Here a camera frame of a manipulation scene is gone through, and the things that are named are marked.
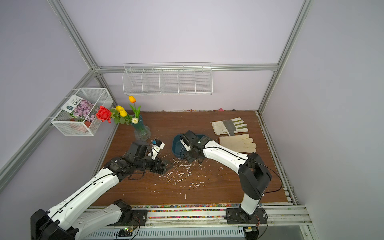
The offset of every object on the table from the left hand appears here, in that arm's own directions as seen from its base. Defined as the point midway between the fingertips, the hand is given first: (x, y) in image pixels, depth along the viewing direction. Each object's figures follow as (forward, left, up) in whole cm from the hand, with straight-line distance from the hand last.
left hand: (166, 164), depth 75 cm
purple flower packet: (+24, +41, +19) cm, 51 cm away
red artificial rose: (+18, +27, +20) cm, 38 cm away
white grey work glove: (+34, -43, -16) cm, 57 cm away
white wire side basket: (+17, +46, +17) cm, 52 cm away
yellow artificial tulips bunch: (+25, +25, +13) cm, 38 cm away
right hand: (+9, -12, -7) cm, 16 cm away
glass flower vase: (+28, +19, -9) cm, 36 cm away
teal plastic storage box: (+18, -4, -16) cm, 24 cm away
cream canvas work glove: (+18, -47, -14) cm, 52 cm away
